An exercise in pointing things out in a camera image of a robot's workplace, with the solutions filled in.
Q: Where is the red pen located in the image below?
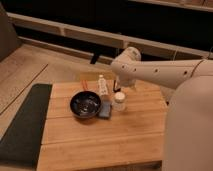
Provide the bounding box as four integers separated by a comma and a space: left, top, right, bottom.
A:
82, 80, 88, 91

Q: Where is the dark small cylinder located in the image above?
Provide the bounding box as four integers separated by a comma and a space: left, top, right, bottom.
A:
113, 80, 121, 93

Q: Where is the black mat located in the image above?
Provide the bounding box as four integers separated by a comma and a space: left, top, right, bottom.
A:
0, 84, 52, 166

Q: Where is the white ceramic cup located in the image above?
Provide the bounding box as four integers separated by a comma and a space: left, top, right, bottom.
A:
113, 92, 126, 111

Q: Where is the wooden shelf rail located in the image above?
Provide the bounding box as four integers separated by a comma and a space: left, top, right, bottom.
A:
7, 12, 213, 58

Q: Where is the small white bottle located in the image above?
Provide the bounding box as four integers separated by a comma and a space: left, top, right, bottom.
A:
98, 75, 108, 95

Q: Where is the black ceramic bowl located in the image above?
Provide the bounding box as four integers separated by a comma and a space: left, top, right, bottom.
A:
70, 91, 102, 119

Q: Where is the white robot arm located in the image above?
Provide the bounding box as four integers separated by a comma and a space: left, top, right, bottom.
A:
111, 47, 213, 171

